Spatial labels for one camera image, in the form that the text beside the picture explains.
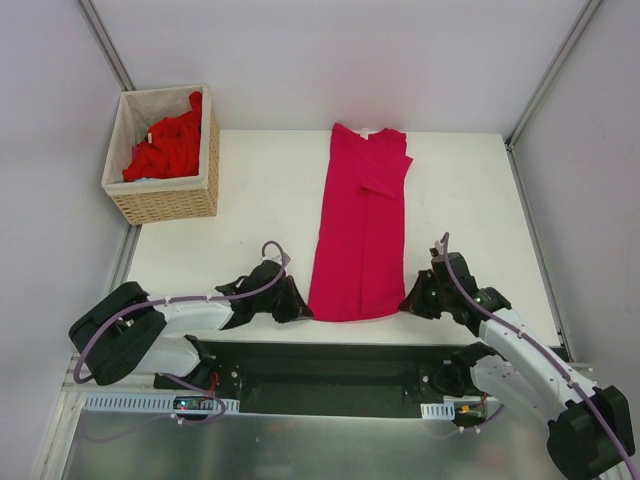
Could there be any left white cable duct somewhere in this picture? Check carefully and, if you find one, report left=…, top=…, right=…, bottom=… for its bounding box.
left=84, top=393, right=221, bottom=415

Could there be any left aluminium frame post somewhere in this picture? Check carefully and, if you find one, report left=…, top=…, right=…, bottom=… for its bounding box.
left=75, top=0, right=136, bottom=91

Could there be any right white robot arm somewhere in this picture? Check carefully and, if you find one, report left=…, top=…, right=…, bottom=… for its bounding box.
left=400, top=249, right=639, bottom=479

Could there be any aluminium frame post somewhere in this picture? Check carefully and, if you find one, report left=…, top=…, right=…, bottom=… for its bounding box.
left=505, top=0, right=606, bottom=152
left=75, top=0, right=136, bottom=91

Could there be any right aluminium frame post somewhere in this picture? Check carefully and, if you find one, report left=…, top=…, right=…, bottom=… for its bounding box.
left=505, top=0, right=606, bottom=152

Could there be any white cable duct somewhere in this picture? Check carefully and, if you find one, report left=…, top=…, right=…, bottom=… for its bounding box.
left=84, top=393, right=221, bottom=415
left=420, top=401, right=456, bottom=421

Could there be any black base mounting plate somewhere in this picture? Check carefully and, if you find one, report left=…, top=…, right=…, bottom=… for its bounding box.
left=154, top=341, right=481, bottom=418

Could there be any magenta t shirt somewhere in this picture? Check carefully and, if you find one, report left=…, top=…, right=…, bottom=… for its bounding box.
left=309, top=124, right=413, bottom=323

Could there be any right white cable duct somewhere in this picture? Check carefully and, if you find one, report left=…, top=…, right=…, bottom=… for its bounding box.
left=420, top=401, right=456, bottom=421

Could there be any wicker laundry basket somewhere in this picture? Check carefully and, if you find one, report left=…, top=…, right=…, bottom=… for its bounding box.
left=101, top=84, right=220, bottom=225

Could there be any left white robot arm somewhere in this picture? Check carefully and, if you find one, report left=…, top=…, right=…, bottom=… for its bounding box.
left=68, top=259, right=314, bottom=389

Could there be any red t shirt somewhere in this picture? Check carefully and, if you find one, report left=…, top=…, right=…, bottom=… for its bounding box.
left=122, top=91, right=202, bottom=182

